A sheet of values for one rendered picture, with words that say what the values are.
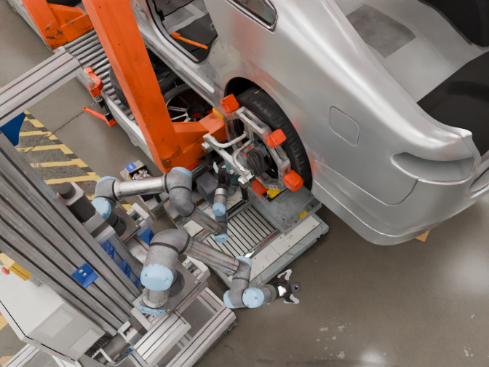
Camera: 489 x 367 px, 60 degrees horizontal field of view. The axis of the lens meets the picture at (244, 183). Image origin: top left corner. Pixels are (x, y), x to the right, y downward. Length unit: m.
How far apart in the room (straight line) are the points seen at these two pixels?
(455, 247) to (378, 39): 1.52
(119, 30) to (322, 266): 2.00
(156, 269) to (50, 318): 0.55
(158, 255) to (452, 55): 2.29
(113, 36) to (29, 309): 1.24
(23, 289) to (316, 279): 1.86
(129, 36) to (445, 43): 2.00
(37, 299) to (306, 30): 1.56
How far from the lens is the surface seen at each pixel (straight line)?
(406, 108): 1.70
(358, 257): 3.17
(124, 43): 2.22
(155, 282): 1.65
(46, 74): 1.49
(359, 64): 1.77
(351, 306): 3.04
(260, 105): 2.36
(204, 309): 2.84
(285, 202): 3.09
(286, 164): 2.36
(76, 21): 4.36
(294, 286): 1.90
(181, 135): 2.79
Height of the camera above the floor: 2.86
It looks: 56 degrees down
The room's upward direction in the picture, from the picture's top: 10 degrees counter-clockwise
